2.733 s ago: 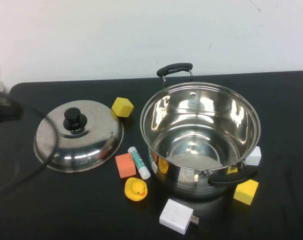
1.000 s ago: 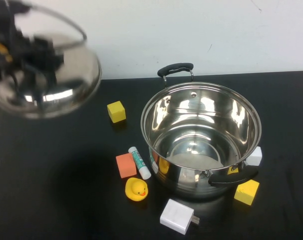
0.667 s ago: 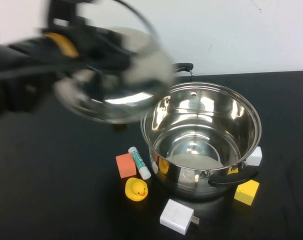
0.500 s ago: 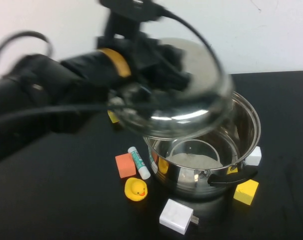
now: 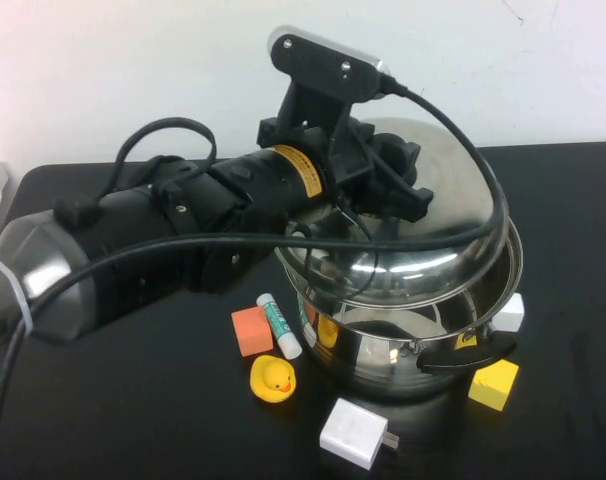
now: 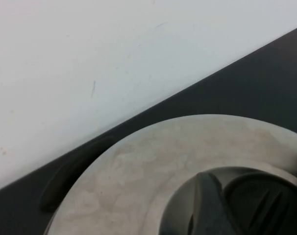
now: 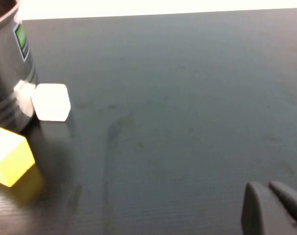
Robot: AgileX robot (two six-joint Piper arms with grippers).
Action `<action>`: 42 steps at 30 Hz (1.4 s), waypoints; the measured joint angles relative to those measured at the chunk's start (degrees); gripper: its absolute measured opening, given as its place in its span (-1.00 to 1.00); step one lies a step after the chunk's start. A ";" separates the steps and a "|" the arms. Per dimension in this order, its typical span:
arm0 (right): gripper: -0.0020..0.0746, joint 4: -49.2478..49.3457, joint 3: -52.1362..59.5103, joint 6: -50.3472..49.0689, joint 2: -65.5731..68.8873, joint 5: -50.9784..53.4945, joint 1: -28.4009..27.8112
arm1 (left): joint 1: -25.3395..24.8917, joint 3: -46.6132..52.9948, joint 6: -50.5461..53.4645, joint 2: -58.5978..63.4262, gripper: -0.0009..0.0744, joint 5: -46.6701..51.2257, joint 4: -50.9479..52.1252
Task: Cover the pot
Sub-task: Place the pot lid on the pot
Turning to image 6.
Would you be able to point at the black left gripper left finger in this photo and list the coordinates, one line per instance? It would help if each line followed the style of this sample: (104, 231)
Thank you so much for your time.
(211, 203)

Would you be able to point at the steel lid with black knob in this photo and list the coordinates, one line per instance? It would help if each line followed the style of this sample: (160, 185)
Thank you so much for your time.
(143, 176)

